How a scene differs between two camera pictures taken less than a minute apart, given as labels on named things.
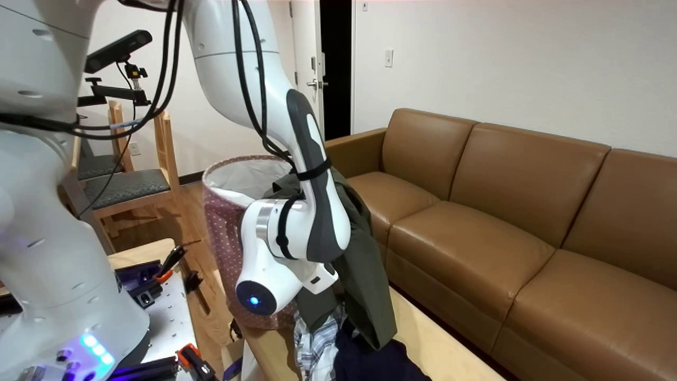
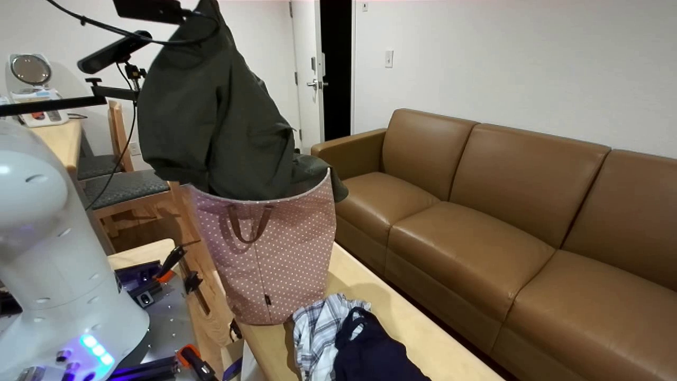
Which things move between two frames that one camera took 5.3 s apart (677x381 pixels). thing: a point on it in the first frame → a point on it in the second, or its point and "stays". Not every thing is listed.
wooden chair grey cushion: [122, 201] stays
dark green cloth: [356, 302] → [207, 120]
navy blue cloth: [360, 361] stays
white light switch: [390, 59] stays
